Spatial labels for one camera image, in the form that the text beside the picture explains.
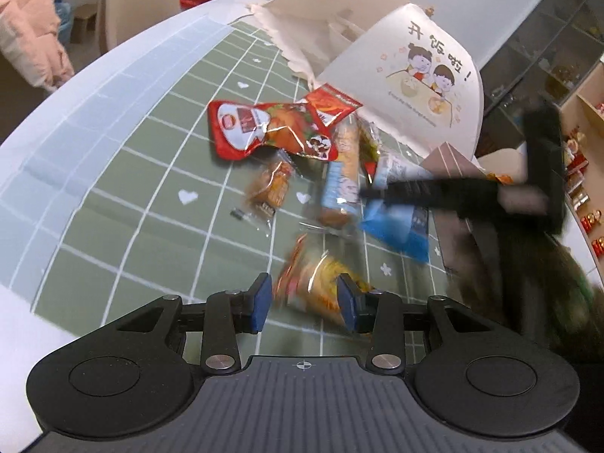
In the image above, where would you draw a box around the clear cookie packet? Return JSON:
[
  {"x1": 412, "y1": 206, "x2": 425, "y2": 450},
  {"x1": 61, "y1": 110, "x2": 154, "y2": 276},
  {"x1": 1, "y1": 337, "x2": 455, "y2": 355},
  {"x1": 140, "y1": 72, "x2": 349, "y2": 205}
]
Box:
[{"x1": 314, "y1": 118, "x2": 373, "y2": 230}]

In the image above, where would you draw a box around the green grid mat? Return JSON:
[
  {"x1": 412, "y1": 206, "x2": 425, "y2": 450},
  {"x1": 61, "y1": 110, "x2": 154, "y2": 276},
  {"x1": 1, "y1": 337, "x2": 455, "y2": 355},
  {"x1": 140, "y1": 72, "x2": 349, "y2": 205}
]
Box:
[{"x1": 0, "y1": 19, "x2": 473, "y2": 354}]

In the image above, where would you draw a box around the pink jacket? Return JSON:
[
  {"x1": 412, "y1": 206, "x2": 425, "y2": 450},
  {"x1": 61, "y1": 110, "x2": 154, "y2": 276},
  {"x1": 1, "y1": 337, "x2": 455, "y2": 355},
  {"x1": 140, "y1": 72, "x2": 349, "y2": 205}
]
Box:
[{"x1": 0, "y1": 0, "x2": 75, "y2": 90}]

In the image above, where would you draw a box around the yellow orange snack packet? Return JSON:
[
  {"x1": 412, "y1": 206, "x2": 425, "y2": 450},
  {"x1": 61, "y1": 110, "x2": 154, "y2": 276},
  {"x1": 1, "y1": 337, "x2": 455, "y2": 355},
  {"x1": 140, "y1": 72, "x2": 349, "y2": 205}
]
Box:
[{"x1": 274, "y1": 236, "x2": 378, "y2": 336}]

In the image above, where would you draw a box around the blue water bottle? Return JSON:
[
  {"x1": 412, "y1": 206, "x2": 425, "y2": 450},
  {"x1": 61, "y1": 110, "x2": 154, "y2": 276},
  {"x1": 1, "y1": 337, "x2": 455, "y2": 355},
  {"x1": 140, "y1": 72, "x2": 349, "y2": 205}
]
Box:
[{"x1": 52, "y1": 0, "x2": 74, "y2": 43}]

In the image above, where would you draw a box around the beige panel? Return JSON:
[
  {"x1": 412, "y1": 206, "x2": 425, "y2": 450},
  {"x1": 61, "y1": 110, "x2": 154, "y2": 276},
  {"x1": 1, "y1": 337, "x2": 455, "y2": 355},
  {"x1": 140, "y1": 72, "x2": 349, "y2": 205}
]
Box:
[{"x1": 97, "y1": 0, "x2": 181, "y2": 52}]

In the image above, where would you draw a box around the wooden shelf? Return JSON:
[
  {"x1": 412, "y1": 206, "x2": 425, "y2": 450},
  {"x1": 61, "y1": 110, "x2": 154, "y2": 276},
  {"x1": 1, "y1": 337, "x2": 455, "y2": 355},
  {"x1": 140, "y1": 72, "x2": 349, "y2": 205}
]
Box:
[{"x1": 561, "y1": 63, "x2": 604, "y2": 265}]

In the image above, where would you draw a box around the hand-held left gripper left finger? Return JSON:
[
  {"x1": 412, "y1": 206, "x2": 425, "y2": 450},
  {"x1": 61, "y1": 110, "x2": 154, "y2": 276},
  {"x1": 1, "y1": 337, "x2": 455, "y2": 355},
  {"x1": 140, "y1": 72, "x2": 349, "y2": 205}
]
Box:
[{"x1": 116, "y1": 273, "x2": 273, "y2": 374}]

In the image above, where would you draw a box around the glass cabinet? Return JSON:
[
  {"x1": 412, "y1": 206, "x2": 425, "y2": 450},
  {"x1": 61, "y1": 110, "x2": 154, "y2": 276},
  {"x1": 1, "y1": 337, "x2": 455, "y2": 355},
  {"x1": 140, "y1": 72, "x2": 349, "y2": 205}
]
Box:
[{"x1": 476, "y1": 0, "x2": 604, "y2": 119}]

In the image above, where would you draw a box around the small red snack packet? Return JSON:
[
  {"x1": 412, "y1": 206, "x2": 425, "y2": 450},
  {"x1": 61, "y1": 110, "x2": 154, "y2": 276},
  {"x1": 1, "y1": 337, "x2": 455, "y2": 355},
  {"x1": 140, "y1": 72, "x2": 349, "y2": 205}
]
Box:
[{"x1": 304, "y1": 84, "x2": 363, "y2": 128}]

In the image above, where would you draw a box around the blue snack packet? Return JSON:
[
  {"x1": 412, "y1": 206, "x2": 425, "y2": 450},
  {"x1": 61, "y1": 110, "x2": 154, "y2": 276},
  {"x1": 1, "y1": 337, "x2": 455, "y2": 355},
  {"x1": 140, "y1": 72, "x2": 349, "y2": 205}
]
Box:
[{"x1": 361, "y1": 151, "x2": 430, "y2": 262}]

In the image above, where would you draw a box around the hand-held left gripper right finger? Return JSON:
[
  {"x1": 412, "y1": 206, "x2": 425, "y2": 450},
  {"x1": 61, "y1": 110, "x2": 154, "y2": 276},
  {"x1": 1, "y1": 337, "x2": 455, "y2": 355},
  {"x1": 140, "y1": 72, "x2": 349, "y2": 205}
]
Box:
[{"x1": 336, "y1": 274, "x2": 492, "y2": 374}]

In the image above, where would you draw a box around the red chicken snack packet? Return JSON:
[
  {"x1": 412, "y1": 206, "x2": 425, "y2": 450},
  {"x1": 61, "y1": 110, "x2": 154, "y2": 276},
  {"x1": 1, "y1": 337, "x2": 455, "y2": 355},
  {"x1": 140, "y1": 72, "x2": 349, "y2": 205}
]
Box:
[{"x1": 208, "y1": 100, "x2": 341, "y2": 163}]

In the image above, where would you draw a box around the row of red packaged goods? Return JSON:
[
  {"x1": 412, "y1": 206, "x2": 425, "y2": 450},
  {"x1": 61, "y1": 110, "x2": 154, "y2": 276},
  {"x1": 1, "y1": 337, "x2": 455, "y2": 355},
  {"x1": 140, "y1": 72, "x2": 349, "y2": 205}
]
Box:
[{"x1": 564, "y1": 101, "x2": 604, "y2": 260}]

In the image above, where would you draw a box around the pink box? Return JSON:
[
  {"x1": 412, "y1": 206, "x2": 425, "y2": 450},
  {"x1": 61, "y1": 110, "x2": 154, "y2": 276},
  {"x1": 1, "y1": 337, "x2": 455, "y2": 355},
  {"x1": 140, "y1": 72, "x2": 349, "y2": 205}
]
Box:
[{"x1": 419, "y1": 142, "x2": 492, "y2": 284}]

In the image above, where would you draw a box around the small black item clear wrapper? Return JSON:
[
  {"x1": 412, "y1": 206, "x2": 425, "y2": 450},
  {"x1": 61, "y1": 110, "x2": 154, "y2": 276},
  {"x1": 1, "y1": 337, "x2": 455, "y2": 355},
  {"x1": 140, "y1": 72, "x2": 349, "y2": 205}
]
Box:
[{"x1": 230, "y1": 206, "x2": 272, "y2": 232}]

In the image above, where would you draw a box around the clear yellow snack packet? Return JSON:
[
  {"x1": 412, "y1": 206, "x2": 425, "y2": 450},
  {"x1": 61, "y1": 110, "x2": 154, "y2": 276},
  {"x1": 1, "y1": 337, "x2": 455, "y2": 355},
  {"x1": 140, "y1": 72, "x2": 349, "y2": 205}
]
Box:
[{"x1": 357, "y1": 120, "x2": 384, "y2": 171}]

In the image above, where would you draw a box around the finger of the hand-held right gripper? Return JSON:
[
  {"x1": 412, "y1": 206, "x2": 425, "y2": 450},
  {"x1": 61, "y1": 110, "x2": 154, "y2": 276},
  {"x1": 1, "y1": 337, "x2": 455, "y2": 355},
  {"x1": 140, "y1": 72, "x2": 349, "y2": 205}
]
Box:
[{"x1": 359, "y1": 177, "x2": 501, "y2": 211}]

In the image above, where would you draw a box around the white cartoon print paper bag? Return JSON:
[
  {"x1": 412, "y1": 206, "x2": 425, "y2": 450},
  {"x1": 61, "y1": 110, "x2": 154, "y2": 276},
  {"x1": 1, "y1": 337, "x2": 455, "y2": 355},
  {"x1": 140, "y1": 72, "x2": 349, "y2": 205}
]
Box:
[{"x1": 250, "y1": 0, "x2": 484, "y2": 159}]

